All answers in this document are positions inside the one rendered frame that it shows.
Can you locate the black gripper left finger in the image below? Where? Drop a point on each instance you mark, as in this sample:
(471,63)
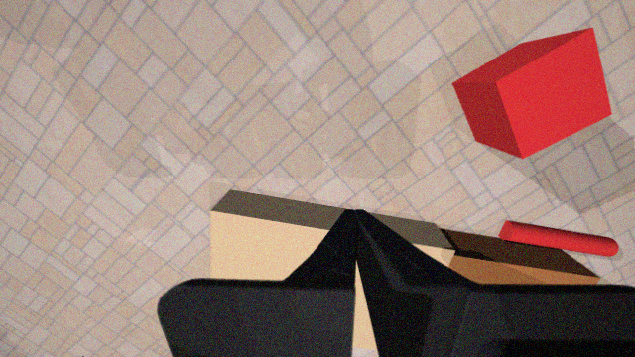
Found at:
(310,313)

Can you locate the red rounded bar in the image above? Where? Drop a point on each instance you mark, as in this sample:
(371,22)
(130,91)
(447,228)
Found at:
(557,238)

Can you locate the red cube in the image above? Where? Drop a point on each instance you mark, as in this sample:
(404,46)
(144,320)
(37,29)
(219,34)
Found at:
(536,94)

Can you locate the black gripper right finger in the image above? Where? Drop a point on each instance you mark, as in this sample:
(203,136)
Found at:
(420,307)

